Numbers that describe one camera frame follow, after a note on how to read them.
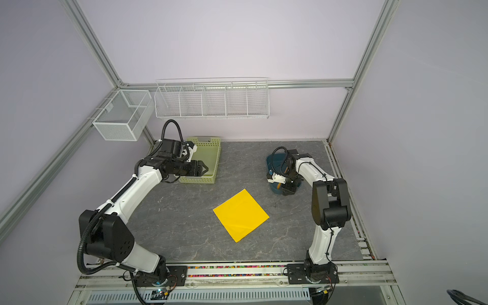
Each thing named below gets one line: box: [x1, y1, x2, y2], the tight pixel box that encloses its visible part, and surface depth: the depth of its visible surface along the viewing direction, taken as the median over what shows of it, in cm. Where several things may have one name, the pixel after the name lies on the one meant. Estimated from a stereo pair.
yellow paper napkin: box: [212, 188, 270, 243], surface depth 92 cm
